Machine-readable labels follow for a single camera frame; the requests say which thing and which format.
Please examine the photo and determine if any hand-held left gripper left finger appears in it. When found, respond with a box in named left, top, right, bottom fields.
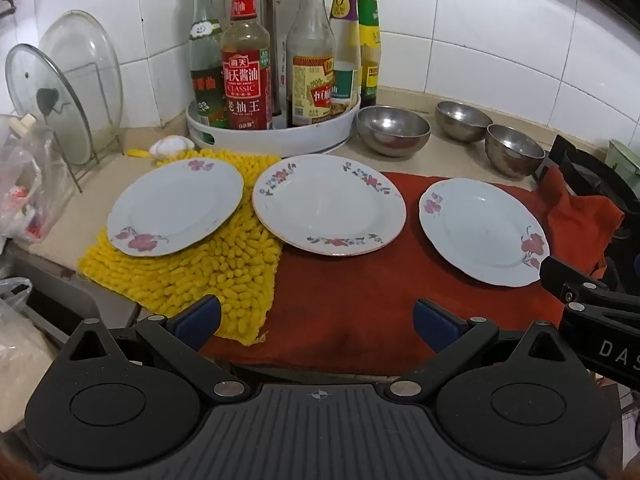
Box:
left=65, top=295, right=252, bottom=403

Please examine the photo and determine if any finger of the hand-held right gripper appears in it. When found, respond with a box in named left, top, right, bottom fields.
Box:
left=539, top=255, right=640, bottom=377

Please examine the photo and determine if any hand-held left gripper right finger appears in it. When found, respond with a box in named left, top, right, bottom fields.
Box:
left=389, top=297, right=577, bottom=403

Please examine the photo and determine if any small floral plate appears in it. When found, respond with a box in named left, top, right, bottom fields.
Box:
left=106, top=157, right=245, bottom=259
left=418, top=177, right=550, bottom=289

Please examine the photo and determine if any large floral border plate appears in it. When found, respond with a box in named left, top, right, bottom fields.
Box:
left=251, top=154, right=407, bottom=257

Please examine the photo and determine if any small steel bowl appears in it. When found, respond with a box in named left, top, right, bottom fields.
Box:
left=484, top=123, right=546, bottom=179

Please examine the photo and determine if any large steel bowl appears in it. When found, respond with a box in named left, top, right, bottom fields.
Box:
left=355, top=105, right=432, bottom=159

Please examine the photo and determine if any medium steel bowl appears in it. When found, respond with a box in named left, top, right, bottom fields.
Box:
left=434, top=101, right=494, bottom=144

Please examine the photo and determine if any yellow chenille mat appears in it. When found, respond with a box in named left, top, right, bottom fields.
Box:
left=77, top=148, right=284, bottom=347

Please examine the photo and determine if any red cloth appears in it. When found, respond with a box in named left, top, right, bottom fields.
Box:
left=200, top=171, right=626, bottom=377

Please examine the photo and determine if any steel sink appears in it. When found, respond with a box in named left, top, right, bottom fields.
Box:
left=0, top=244, right=142, bottom=343

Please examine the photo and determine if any black gas stove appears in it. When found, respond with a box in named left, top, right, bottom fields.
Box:
left=532, top=134, right=640, bottom=293

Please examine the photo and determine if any pale green container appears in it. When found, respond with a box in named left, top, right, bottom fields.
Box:
left=607, top=139, right=640, bottom=177

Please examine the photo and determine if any white plastic bag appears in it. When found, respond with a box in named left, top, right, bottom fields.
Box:
left=0, top=277, right=57, bottom=413

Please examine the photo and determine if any clear plastic bag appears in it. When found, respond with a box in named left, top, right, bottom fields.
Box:
left=0, top=113, right=69, bottom=247

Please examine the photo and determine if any white rotating condiment rack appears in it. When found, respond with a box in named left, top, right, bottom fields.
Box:
left=183, top=0, right=362, bottom=159

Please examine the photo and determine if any soy sauce bottle red label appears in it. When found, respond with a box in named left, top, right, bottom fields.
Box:
left=220, top=0, right=274, bottom=131

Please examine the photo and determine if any clear bottle green label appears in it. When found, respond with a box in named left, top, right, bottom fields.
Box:
left=188, top=0, right=232, bottom=129

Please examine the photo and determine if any small glass lid black knob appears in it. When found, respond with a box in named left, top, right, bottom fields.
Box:
left=4, top=43, right=91, bottom=166

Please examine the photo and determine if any vinegar bottle yellow cap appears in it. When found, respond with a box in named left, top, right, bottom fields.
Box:
left=285, top=0, right=336, bottom=129

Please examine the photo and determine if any gold cap bottle green label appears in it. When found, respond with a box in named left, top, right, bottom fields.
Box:
left=330, top=0, right=362, bottom=109

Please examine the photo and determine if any green yellow label bottle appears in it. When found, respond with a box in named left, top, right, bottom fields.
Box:
left=357, top=0, right=381, bottom=109

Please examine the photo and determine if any large glass lid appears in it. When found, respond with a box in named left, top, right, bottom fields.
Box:
left=37, top=9, right=125, bottom=132

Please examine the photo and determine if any white scrubber yellow handle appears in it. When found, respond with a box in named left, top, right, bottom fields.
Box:
left=125, top=135, right=196, bottom=161

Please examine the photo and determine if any wire lid rack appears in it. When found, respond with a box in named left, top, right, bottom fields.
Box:
left=60, top=62, right=127, bottom=194

